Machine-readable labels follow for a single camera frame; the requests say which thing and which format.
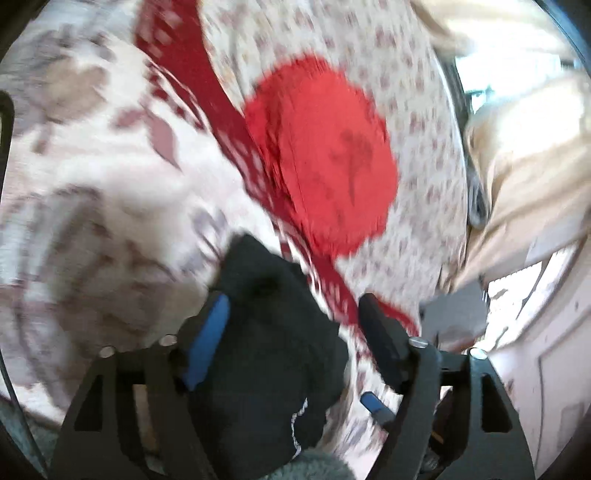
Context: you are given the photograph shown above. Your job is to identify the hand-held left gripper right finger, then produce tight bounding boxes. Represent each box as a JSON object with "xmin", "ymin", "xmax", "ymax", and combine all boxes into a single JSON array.
[{"xmin": 358, "ymin": 293, "xmax": 536, "ymax": 480}]

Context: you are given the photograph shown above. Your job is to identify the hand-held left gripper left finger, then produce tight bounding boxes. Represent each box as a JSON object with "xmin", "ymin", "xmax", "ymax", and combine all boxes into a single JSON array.
[{"xmin": 48, "ymin": 291, "xmax": 232, "ymax": 480}]

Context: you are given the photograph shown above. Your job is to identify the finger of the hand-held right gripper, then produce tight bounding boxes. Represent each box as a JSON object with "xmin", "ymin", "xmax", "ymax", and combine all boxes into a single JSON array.
[{"xmin": 360, "ymin": 391, "xmax": 402, "ymax": 428}]

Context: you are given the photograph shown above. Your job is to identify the black pants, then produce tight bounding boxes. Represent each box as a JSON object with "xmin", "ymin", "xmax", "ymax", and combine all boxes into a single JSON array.
[{"xmin": 196, "ymin": 234, "xmax": 350, "ymax": 464}]

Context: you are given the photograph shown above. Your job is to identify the grey box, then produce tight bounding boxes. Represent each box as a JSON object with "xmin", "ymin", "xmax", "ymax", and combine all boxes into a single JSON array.
[{"xmin": 422, "ymin": 281, "xmax": 490, "ymax": 342}]

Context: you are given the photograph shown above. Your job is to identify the grey folded cloth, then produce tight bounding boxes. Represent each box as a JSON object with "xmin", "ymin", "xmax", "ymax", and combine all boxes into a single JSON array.
[{"xmin": 466, "ymin": 157, "xmax": 491, "ymax": 228}]

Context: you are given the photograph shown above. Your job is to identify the red heart-shaped ruffled pillow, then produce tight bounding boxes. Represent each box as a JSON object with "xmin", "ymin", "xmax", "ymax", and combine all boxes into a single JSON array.
[{"xmin": 245, "ymin": 55, "xmax": 400, "ymax": 257}]

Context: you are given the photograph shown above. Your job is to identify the red and white floral blanket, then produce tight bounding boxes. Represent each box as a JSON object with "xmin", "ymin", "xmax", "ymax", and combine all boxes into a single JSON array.
[{"xmin": 0, "ymin": 0, "xmax": 421, "ymax": 425}]

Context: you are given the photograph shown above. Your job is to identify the beige curtain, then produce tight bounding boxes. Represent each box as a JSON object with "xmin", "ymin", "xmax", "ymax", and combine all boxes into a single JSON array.
[{"xmin": 411, "ymin": 0, "xmax": 591, "ymax": 287}]

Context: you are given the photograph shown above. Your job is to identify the white small-flower quilt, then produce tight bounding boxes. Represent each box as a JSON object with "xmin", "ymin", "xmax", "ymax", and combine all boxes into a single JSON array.
[{"xmin": 198, "ymin": 0, "xmax": 472, "ymax": 324}]

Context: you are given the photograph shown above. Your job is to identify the black cable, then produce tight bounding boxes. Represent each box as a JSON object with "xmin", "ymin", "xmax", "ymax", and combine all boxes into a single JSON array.
[{"xmin": 0, "ymin": 90, "xmax": 47, "ymax": 467}]

